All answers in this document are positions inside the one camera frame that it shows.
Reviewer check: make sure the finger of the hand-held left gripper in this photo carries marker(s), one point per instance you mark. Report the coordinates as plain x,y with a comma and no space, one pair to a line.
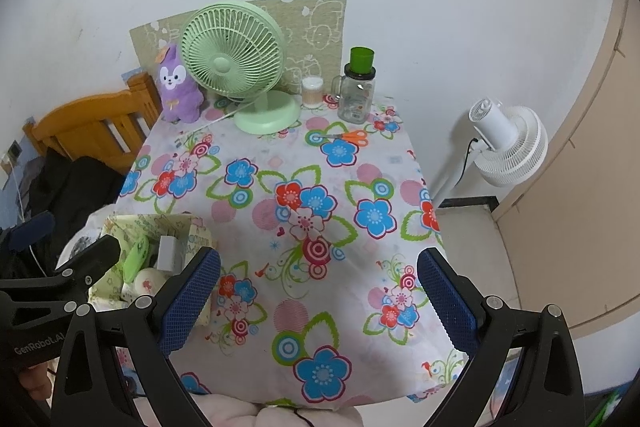
32,227
95,252

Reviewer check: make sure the cotton swab box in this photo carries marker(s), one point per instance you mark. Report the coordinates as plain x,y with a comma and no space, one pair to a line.
312,94

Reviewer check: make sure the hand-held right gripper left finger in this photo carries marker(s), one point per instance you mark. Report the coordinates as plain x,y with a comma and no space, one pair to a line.
192,302

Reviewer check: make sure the glass mug jar green lid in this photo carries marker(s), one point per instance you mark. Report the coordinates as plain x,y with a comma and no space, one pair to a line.
356,97

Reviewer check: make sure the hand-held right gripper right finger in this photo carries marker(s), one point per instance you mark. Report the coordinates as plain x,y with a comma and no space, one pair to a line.
445,302

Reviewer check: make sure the black clothing pile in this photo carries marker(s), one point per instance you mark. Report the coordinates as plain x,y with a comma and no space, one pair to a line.
75,192

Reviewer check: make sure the floral tablecloth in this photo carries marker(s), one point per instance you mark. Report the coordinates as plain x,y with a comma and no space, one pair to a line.
350,227

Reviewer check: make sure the white oval earbud case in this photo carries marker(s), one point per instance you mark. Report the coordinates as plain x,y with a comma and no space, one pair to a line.
149,281

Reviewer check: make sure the green rounded plastic gadget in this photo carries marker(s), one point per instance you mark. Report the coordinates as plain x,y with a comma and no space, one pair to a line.
135,259

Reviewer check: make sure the white printed tote bag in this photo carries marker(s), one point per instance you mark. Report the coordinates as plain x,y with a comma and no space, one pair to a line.
82,232

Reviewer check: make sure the beige wooden door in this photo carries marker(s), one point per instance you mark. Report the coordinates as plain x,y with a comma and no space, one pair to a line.
575,207

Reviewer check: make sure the cartoon printed fabric storage box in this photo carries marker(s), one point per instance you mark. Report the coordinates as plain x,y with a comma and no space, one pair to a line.
197,237

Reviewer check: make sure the person's left hand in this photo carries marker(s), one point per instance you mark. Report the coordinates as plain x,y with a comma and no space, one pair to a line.
35,384

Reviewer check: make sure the beige cartoon wall covering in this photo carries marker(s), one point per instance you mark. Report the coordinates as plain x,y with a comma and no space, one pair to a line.
310,32

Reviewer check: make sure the white power charger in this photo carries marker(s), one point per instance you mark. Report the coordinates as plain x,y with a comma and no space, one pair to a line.
169,253

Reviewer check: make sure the wall socket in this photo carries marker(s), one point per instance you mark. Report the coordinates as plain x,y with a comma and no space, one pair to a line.
15,150

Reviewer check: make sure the blue patterned wall sticker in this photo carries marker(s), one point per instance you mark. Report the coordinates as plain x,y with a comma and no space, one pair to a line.
131,77

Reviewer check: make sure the purple plush toy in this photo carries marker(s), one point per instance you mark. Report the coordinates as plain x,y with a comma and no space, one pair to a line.
177,97

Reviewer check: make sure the green desk fan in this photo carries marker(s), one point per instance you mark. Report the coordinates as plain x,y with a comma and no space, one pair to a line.
225,57

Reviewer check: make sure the white standing fan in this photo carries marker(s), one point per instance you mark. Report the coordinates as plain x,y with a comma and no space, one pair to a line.
520,147

